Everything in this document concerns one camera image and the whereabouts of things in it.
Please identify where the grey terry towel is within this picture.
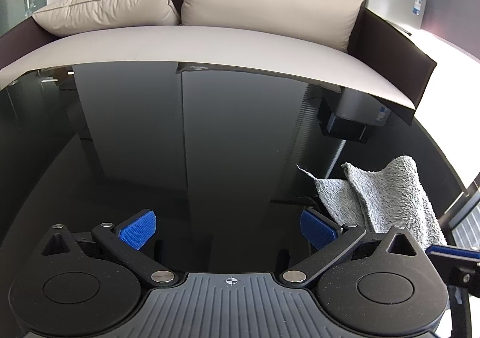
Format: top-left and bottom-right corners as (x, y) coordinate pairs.
(301, 155), (447, 249)

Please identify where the dark brown sofa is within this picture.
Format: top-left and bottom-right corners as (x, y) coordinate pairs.
(1, 0), (436, 122)

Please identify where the small beige side cushion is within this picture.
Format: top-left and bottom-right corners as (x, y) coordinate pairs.
(32, 0), (181, 37)

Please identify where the large beige back cushion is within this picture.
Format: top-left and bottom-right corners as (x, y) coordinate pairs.
(181, 0), (365, 51)

